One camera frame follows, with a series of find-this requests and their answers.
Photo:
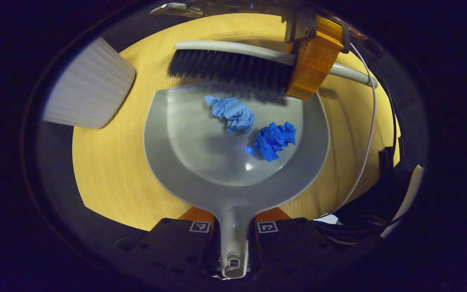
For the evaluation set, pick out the grey dustpan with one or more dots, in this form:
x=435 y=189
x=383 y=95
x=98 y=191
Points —
x=217 y=162

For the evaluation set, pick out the small white broom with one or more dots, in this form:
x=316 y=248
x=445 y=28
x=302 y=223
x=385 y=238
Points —
x=233 y=67

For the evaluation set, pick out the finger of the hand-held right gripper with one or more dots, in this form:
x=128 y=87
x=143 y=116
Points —
x=298 y=26
x=316 y=56

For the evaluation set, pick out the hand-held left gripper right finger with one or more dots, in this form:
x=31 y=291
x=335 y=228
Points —
x=294 y=247

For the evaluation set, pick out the light blue paper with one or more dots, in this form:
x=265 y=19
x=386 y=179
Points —
x=233 y=113

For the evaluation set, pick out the wooden desktop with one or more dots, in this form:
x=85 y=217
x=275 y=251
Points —
x=108 y=170

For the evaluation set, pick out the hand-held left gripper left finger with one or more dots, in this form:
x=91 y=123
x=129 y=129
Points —
x=168 y=247

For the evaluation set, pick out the dark blue paper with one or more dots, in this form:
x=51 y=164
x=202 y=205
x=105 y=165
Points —
x=274 y=140

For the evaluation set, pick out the white garbage bin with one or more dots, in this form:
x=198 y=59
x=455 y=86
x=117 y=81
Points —
x=87 y=89

